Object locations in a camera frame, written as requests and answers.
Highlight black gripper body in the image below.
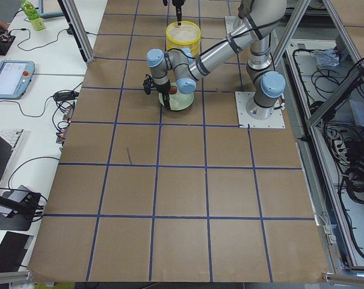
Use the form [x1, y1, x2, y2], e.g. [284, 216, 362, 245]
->
[156, 84, 170, 95]
[172, 0, 185, 7]

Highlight brown steamed bun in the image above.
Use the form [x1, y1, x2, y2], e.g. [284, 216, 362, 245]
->
[169, 85, 177, 95]

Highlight white steamed bun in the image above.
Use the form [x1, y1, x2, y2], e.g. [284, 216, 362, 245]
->
[170, 99, 181, 111]

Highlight yellow steamer top layer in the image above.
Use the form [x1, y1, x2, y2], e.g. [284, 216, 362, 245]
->
[165, 20, 201, 46]

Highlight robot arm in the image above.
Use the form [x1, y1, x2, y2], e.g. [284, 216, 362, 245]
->
[143, 0, 286, 120]

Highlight yellow steamer lower layers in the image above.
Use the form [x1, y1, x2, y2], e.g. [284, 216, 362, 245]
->
[165, 39, 200, 57]

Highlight light green plate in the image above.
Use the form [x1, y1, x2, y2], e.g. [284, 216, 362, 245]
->
[169, 88, 194, 111]

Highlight black power adapter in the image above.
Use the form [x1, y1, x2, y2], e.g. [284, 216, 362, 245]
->
[53, 91, 79, 102]

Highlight green drink bottle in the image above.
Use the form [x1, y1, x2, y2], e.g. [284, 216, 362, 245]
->
[20, 0, 46, 31]

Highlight left teach pendant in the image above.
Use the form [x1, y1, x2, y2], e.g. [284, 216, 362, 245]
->
[0, 60, 35, 100]

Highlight white keyboard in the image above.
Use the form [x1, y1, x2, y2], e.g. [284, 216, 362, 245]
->
[0, 128, 26, 152]

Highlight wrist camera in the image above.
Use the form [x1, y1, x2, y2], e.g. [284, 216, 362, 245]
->
[143, 75, 153, 95]

